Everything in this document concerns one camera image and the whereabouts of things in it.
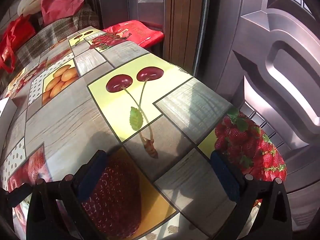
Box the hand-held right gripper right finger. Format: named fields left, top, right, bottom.
left=210, top=150, right=293, bottom=240

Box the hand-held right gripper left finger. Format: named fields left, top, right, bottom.
left=6, top=150, right=108, bottom=240

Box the white shallow box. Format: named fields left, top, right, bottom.
left=0, top=97, right=16, bottom=120

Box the fruit print tablecloth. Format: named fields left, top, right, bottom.
left=0, top=29, right=287, bottom=240

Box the grey metal door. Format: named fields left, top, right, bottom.
left=194, top=0, right=320, bottom=233
left=99, top=0, right=166, bottom=30

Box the plaid bench cover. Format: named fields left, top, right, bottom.
left=0, top=4, right=101, bottom=88

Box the red printed shopping bag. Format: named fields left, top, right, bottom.
left=102, top=19, right=165, bottom=48

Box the red tote bag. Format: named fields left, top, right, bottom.
left=0, top=14, right=37, bottom=73

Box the red cloth bag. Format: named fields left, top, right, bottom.
left=40, top=0, right=85, bottom=27

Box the brown wooden door frame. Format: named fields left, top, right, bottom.
left=164, top=0, right=208, bottom=73

